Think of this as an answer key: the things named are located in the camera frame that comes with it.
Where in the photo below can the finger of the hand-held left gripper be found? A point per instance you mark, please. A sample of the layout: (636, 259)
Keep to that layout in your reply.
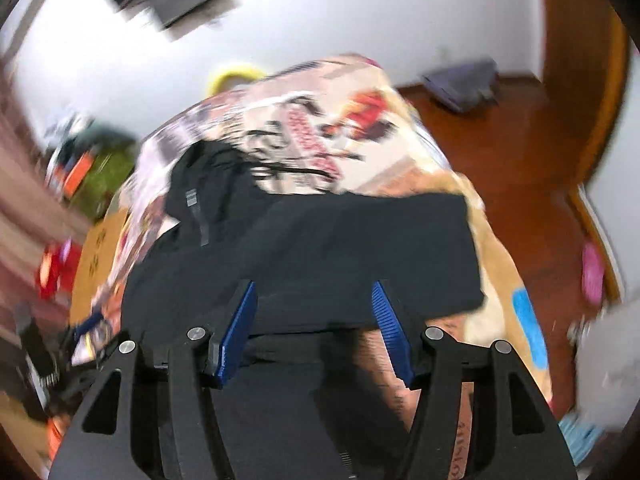
(90, 324)

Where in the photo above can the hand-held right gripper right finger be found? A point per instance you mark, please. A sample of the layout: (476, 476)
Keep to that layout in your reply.
(392, 332)

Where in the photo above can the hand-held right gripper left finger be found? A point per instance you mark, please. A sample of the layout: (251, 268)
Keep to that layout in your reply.
(235, 330)

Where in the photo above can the black garment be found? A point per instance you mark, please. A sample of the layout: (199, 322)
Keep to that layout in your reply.
(325, 255)

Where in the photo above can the red plush toy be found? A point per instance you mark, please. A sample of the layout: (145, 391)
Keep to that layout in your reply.
(57, 270)

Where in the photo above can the brown cardboard sheet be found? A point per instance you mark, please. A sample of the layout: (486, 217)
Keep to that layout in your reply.
(100, 250)

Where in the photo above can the orange box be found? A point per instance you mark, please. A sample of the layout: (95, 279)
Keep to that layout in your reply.
(77, 175)

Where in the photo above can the green storage bin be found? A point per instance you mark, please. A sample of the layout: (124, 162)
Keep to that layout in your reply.
(107, 175)

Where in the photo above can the pink slippers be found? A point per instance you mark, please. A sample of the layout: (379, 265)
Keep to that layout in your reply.
(592, 272)

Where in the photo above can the light blue cloth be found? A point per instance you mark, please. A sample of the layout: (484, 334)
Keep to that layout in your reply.
(580, 437)

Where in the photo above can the white cloth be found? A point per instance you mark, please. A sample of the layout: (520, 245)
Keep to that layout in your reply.
(610, 360)

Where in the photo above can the printed blanket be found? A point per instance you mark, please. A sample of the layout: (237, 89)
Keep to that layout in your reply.
(310, 110)

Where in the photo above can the yellow curved object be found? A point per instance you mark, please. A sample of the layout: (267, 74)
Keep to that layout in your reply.
(232, 75)

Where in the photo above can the grey cloth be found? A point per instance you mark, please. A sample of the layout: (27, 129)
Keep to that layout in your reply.
(462, 85)

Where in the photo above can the small wall-mounted black monitor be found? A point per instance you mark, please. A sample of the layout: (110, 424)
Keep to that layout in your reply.
(195, 10)

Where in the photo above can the wooden door frame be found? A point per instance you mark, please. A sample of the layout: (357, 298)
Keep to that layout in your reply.
(585, 60)

